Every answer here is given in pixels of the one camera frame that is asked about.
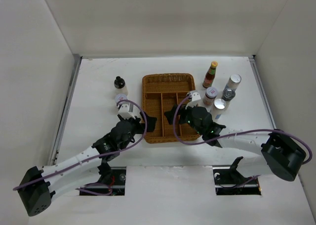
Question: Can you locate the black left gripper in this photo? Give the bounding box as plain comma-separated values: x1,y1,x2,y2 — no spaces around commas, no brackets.
119,112,156,150

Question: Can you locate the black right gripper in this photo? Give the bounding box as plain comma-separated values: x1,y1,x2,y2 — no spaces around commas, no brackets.
164,100,204,135

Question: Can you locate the spice jar white red lid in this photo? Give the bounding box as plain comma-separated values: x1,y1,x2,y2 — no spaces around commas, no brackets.
115,93,127,108
203,87,218,106

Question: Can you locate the white jar silver lid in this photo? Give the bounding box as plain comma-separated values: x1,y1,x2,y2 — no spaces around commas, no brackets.
210,98,227,120

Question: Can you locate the dark sauce bottle black cap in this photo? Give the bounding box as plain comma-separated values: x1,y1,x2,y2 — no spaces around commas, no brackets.
114,76,128,95

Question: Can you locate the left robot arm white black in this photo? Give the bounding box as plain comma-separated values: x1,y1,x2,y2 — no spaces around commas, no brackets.
16,114,157,217

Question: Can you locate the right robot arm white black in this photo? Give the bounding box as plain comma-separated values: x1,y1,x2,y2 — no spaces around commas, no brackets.
164,104,313,183

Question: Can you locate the brown wicker basket tray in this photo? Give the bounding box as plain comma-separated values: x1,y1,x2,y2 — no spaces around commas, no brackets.
142,73,196,144

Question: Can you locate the red chili sauce bottle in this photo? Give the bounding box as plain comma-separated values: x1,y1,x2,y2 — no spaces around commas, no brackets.
202,61,218,88

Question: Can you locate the clear top salt grinder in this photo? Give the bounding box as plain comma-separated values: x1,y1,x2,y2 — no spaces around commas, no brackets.
221,88,236,104

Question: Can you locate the tall jar silver lid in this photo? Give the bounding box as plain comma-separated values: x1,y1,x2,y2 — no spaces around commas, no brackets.
225,74,241,91

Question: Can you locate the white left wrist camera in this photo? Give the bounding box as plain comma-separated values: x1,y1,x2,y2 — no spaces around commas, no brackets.
118,103,135,120

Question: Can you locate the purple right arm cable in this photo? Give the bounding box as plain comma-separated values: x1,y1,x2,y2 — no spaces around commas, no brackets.
173,96,312,165

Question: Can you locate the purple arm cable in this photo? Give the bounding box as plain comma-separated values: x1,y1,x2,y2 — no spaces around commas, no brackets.
12,99,148,196
173,96,312,165

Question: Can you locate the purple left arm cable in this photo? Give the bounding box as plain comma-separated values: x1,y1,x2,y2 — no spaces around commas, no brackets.
12,99,148,196

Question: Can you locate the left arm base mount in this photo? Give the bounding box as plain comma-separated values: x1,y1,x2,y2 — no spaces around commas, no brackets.
79,164,126,196

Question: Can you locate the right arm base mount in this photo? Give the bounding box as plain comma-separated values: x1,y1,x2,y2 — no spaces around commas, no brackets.
213,157,261,196

